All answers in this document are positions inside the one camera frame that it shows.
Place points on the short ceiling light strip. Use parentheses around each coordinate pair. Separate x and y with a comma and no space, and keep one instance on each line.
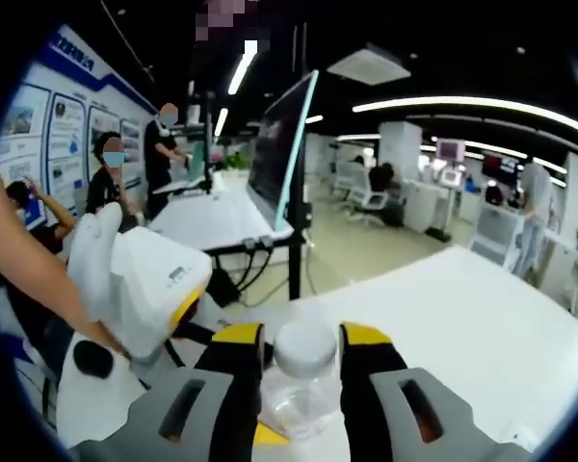
(243,67)

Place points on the blue white wall poster board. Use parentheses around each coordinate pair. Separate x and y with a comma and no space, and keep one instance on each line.
(62,130)

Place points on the white side desk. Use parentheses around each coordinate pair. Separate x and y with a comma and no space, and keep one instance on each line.
(221,216)

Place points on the white cabinet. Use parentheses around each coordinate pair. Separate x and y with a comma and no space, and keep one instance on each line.
(496,233)

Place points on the green desk plant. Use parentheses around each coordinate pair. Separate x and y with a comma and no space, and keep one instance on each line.
(233,162)

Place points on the long ceiling light strip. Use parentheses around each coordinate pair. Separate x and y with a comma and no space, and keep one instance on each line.
(477,103)

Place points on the large desktop monitor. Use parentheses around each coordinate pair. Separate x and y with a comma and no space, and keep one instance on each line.
(281,154)

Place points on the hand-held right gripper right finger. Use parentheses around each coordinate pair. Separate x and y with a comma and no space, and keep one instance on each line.
(366,385)

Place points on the white round table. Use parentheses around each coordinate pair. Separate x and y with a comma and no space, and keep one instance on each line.
(462,337)

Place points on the small pink-screen monitor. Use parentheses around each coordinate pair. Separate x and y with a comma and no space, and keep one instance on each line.
(450,149)

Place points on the black monitor stand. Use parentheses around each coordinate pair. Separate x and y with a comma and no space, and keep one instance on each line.
(295,260)

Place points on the ceiling air vent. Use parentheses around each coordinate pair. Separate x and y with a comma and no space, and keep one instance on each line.
(368,63)

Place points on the clear plastic water bottle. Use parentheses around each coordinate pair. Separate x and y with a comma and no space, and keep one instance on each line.
(304,353)

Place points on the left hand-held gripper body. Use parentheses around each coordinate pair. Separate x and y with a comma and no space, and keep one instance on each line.
(144,284)

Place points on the white office chair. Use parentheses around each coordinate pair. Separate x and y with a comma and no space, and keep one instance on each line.
(361,192)

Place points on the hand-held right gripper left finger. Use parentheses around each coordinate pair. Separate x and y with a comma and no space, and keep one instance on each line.
(231,385)

